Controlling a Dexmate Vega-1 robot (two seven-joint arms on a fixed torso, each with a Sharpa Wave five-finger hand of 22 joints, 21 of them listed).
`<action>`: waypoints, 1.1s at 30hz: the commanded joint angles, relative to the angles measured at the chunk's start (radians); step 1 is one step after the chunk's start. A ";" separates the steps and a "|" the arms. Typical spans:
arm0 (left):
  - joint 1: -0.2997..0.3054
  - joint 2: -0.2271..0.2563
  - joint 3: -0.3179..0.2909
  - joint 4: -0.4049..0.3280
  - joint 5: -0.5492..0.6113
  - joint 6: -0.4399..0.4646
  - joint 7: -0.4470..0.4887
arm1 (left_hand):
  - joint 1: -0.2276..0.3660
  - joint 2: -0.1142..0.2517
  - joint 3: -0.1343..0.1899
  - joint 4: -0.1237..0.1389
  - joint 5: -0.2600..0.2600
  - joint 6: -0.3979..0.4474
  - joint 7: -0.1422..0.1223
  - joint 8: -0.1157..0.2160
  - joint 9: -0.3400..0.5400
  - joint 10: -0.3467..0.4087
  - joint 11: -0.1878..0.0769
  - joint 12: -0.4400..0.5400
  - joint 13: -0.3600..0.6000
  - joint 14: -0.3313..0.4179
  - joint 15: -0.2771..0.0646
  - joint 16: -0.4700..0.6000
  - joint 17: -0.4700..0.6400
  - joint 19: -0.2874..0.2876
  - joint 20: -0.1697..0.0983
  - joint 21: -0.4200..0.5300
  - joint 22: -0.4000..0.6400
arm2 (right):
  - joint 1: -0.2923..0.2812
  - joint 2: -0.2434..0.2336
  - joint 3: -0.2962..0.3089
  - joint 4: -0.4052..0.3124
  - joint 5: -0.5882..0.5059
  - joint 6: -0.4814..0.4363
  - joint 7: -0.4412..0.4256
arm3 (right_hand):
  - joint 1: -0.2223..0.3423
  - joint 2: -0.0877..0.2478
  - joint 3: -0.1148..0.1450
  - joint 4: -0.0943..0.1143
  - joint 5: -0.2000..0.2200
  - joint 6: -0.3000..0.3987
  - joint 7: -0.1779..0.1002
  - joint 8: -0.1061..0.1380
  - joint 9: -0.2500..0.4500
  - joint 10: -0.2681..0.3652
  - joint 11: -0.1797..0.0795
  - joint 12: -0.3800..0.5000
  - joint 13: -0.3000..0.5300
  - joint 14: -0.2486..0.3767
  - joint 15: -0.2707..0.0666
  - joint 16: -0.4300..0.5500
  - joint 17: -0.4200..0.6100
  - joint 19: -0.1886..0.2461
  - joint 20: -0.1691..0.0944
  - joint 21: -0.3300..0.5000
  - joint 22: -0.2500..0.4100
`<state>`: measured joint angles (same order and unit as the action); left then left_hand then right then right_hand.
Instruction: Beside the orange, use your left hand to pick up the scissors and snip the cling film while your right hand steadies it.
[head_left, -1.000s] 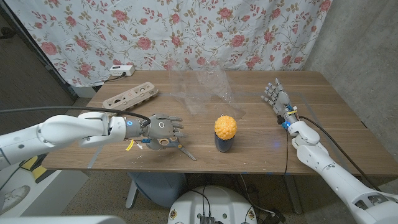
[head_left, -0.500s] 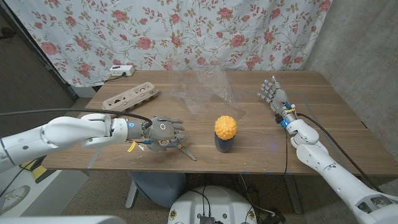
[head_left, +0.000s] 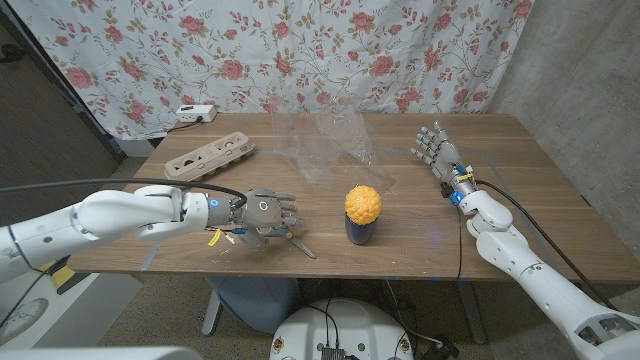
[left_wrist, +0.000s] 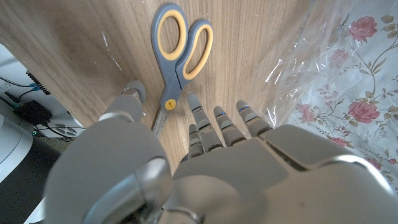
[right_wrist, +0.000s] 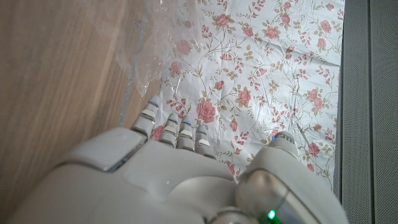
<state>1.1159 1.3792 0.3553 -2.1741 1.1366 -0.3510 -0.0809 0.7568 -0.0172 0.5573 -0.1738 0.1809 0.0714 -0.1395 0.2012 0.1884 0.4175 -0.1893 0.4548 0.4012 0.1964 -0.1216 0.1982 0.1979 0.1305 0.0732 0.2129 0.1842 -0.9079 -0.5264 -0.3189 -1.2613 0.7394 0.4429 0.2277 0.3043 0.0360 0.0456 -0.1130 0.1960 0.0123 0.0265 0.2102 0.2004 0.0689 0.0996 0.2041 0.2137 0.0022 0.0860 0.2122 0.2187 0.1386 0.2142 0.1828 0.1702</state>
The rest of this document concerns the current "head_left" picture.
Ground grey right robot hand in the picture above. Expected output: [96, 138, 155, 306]
[410, 119, 469, 184]

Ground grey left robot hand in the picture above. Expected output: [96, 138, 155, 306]
[232, 187, 305, 247]

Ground orange grey handled scissors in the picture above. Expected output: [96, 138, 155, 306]
[264, 226, 317, 260]

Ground transparent cling film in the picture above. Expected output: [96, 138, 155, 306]
[269, 97, 396, 194]

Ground beige egg carton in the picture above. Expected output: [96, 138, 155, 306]
[164, 131, 257, 182]

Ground blue grey stool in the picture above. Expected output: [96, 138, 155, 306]
[204, 276, 301, 335]

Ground bumpy orange ball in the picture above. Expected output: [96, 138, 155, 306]
[344, 185, 383, 226]

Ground dark cup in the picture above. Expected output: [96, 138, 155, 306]
[344, 212, 377, 246]

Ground white power strip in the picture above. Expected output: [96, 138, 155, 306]
[175, 104, 218, 124]

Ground white table leg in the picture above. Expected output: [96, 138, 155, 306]
[201, 288, 221, 336]

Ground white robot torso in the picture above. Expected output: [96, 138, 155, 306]
[269, 298, 415, 360]

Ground grey table leg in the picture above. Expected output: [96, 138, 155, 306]
[455, 280, 487, 345]

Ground floral rose curtain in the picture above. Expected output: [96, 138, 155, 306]
[7, 0, 536, 141]

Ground white floor platform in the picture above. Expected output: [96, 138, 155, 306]
[0, 269, 144, 350]

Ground yellow black foot pedal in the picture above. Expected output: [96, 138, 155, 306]
[48, 254, 92, 296]

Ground white robot body rim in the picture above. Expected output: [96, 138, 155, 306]
[0, 346, 204, 360]

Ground white sneaker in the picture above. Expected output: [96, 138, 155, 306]
[0, 298, 50, 346]

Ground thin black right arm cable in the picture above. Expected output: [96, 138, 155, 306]
[454, 207, 465, 281]

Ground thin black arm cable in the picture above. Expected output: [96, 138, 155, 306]
[454, 207, 465, 281]
[0, 254, 71, 331]

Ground black power strip cord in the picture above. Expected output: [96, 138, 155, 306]
[167, 116, 205, 134]

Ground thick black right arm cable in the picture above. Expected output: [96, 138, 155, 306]
[474, 179, 616, 309]

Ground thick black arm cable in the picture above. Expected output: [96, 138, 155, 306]
[0, 178, 249, 210]
[474, 179, 616, 309]

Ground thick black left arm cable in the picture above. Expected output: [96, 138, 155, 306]
[0, 178, 249, 210]

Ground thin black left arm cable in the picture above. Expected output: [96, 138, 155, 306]
[0, 254, 71, 331]

